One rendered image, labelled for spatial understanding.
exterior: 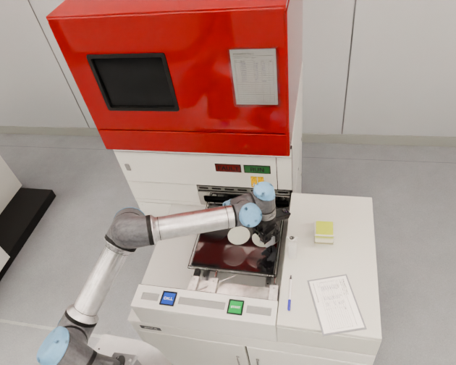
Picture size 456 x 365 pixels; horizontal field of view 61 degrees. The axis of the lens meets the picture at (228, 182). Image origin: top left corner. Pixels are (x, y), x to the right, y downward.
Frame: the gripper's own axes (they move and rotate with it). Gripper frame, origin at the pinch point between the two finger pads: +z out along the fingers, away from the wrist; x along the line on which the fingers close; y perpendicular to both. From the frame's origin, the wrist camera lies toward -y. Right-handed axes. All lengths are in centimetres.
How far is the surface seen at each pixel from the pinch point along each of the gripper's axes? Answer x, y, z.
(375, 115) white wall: -66, -170, 62
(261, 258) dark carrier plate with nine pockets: 2.1, 8.3, 1.4
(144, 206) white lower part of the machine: -71, 27, 13
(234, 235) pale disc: -14.5, 9.1, 1.3
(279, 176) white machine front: -15.0, -19.3, -14.9
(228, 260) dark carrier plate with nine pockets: -6.7, 19.1, 1.4
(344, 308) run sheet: 40.9, 3.8, -5.6
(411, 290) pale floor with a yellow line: 35, -77, 91
